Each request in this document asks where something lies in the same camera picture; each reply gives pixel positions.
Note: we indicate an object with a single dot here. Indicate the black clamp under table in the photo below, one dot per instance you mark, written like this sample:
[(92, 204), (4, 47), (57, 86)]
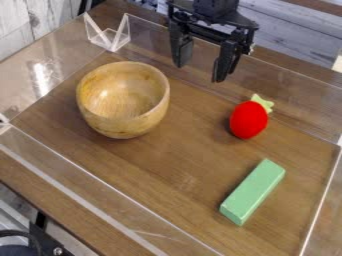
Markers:
[(41, 244)]

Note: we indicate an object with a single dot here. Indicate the clear acrylic corner bracket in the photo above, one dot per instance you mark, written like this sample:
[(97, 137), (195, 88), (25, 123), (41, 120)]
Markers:
[(109, 39)]

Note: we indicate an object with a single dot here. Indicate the green rectangular block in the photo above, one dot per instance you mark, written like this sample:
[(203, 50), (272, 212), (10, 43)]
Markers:
[(252, 190)]

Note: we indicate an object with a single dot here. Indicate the clear acrylic tray walls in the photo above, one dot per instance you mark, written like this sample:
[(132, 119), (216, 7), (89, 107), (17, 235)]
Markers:
[(141, 197)]

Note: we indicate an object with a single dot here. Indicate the red toy strawberry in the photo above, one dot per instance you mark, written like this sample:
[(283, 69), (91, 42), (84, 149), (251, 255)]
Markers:
[(248, 118)]

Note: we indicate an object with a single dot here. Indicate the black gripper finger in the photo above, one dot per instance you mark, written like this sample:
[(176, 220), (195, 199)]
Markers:
[(181, 43), (226, 61)]

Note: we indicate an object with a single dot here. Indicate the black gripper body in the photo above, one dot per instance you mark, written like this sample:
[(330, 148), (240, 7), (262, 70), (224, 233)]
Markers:
[(212, 20)]

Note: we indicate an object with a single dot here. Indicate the wooden bowl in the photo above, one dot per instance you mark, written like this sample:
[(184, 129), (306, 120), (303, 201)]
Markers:
[(123, 98)]

